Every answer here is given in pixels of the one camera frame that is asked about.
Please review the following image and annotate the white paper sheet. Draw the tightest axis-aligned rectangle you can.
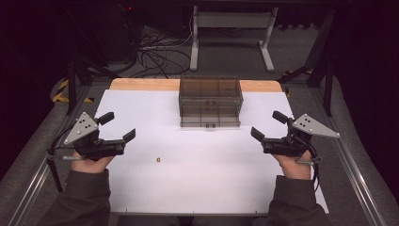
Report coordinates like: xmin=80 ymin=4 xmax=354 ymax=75
xmin=93 ymin=89 xmax=330 ymax=215

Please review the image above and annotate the black tripod stand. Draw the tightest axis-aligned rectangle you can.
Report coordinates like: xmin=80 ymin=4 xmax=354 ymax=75
xmin=277 ymin=8 xmax=337 ymax=118
xmin=64 ymin=46 xmax=121 ymax=116

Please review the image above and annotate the transparent brown drawer box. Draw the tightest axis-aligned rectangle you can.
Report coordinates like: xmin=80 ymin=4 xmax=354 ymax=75
xmin=178 ymin=76 xmax=245 ymax=129

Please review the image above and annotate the hand-held gripper cable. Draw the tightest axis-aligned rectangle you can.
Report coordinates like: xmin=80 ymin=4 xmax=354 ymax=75
xmin=299 ymin=136 xmax=322 ymax=193
xmin=45 ymin=124 xmax=76 ymax=194

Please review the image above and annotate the person's right hand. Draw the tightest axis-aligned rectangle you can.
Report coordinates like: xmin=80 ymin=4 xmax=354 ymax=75
xmin=272 ymin=153 xmax=312 ymax=181

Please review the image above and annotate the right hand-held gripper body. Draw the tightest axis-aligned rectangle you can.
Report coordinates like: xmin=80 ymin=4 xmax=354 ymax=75
xmin=261 ymin=113 xmax=342 ymax=166

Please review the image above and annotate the right hand-held gripper cable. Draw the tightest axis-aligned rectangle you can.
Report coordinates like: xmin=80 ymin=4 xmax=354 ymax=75
xmin=299 ymin=136 xmax=322 ymax=193

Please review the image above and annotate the aluminium rail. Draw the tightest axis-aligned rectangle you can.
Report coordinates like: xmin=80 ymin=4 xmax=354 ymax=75
xmin=310 ymin=89 xmax=388 ymax=226
xmin=8 ymin=85 xmax=92 ymax=226

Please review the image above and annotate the left hand-held gripper cable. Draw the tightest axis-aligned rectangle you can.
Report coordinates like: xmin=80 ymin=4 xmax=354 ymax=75
xmin=45 ymin=124 xmax=76 ymax=194

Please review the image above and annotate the person's left hand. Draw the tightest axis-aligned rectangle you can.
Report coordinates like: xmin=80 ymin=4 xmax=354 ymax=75
xmin=71 ymin=151 xmax=115 ymax=174

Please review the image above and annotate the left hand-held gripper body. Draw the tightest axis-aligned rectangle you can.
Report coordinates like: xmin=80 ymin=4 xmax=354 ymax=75
xmin=62 ymin=111 xmax=127 ymax=162

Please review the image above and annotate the bundle of black floor cables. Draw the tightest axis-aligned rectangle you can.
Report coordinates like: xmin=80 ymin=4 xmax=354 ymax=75
xmin=130 ymin=26 xmax=193 ymax=79

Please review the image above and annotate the grey metal stand frame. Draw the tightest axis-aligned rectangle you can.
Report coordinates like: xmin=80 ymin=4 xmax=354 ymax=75
xmin=189 ymin=5 xmax=279 ymax=73

